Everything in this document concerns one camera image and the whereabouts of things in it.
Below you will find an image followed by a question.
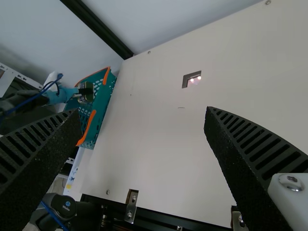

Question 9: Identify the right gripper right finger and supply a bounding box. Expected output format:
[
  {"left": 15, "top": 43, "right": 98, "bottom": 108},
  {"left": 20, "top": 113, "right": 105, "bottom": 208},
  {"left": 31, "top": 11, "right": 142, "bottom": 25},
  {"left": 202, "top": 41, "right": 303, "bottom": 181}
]
[{"left": 204, "top": 105, "right": 308, "bottom": 231}]

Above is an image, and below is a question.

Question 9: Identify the teal shopping basket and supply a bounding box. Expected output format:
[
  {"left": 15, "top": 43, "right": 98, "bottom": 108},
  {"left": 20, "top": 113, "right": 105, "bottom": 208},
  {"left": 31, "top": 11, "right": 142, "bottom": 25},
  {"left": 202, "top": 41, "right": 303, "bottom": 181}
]
[{"left": 74, "top": 65, "right": 118, "bottom": 151}]

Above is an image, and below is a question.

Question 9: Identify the black post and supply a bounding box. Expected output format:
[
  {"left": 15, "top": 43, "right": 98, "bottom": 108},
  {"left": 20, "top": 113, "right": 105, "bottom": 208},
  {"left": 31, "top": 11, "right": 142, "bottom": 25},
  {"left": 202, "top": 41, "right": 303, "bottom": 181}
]
[{"left": 59, "top": 0, "right": 134, "bottom": 60}]

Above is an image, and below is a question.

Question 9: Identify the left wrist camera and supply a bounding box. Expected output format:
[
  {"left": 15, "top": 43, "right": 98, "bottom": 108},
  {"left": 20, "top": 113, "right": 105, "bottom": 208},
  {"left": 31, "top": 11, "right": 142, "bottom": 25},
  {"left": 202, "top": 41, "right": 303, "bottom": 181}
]
[{"left": 44, "top": 70, "right": 64, "bottom": 90}]

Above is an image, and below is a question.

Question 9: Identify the white perforated shelf rack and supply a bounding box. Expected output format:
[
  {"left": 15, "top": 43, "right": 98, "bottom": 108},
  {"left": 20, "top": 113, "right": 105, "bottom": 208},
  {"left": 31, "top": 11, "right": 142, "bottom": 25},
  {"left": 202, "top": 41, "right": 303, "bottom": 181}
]
[{"left": 0, "top": 62, "right": 45, "bottom": 97}]

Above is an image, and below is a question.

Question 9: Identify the blue cable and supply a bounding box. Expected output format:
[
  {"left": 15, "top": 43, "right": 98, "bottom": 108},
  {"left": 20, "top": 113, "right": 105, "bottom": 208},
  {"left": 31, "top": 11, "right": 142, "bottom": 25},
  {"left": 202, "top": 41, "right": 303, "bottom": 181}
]
[
  {"left": 39, "top": 200, "right": 66, "bottom": 231},
  {"left": 0, "top": 73, "right": 64, "bottom": 121}
]

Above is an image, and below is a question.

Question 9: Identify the printed paper leaflet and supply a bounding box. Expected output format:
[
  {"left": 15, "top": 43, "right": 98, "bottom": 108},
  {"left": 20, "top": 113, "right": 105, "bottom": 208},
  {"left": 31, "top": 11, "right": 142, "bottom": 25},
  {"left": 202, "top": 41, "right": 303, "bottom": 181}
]
[{"left": 63, "top": 165, "right": 79, "bottom": 194}]

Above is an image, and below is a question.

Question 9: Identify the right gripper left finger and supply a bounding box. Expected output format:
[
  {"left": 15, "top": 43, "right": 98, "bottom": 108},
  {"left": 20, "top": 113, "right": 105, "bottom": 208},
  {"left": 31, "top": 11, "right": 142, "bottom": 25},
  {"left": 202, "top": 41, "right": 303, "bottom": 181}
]
[{"left": 0, "top": 108, "right": 84, "bottom": 231}]

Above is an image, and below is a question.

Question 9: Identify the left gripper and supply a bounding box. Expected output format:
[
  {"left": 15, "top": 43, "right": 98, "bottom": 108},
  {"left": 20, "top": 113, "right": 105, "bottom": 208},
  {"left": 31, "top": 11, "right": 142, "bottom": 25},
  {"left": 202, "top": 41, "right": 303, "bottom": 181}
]
[{"left": 44, "top": 87, "right": 89, "bottom": 106}]

